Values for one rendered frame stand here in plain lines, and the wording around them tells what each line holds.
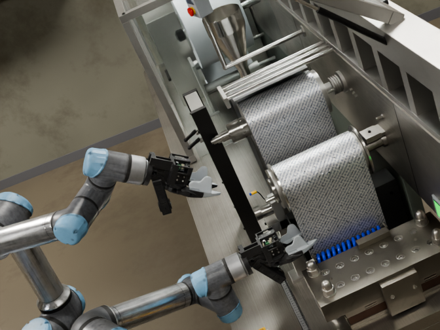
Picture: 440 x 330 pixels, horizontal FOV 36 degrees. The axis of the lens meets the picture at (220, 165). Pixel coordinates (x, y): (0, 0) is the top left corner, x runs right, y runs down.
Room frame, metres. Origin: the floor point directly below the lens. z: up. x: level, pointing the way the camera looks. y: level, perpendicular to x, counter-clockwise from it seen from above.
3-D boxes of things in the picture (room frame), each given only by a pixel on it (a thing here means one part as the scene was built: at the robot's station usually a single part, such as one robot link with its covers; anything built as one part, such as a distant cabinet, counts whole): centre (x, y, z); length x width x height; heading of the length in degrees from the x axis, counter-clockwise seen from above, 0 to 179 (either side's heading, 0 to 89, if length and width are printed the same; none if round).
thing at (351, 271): (1.38, -0.28, 1.00); 0.40 x 0.16 x 0.06; 90
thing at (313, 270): (1.43, -0.11, 1.05); 0.04 x 0.04 x 0.04
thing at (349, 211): (1.50, -0.24, 1.11); 0.23 x 0.01 x 0.18; 90
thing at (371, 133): (1.56, -0.42, 1.28); 0.06 x 0.05 x 0.02; 90
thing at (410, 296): (1.29, -0.30, 0.96); 0.10 x 0.03 x 0.11; 90
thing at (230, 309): (1.51, 0.16, 1.01); 0.11 x 0.08 x 0.11; 33
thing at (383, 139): (1.56, -0.41, 1.25); 0.07 x 0.04 x 0.04; 90
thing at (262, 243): (1.50, -0.01, 1.12); 0.12 x 0.08 x 0.09; 90
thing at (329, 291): (1.33, -0.12, 1.05); 0.04 x 0.04 x 0.04
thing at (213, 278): (1.50, 0.15, 1.11); 0.11 x 0.08 x 0.09; 90
